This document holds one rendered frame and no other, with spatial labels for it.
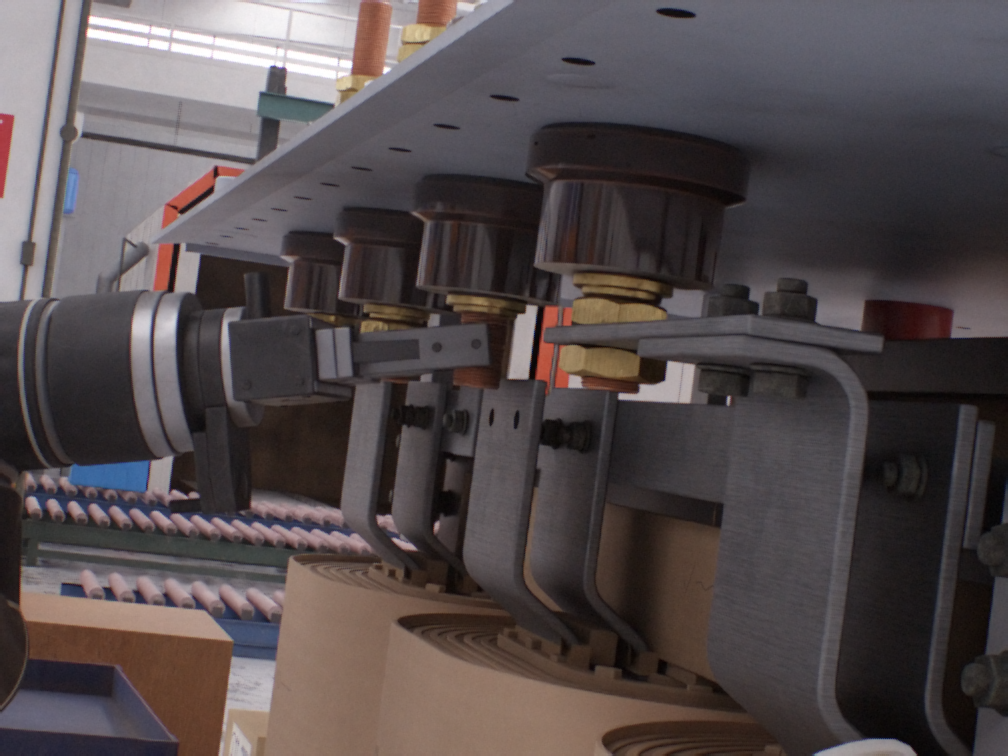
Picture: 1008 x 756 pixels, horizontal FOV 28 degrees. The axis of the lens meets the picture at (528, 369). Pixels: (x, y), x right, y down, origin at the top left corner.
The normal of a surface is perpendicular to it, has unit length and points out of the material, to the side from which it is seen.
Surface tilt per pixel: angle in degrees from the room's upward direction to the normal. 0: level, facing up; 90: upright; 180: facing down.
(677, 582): 90
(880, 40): 180
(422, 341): 90
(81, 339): 65
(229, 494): 112
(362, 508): 90
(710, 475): 90
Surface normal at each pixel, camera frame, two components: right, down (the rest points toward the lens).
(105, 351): -0.09, -0.29
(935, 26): -0.13, 0.99
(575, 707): -0.44, -0.08
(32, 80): 0.27, 0.00
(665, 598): -0.95, -0.13
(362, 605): -0.68, -0.11
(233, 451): 0.99, -0.08
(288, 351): -0.07, -0.04
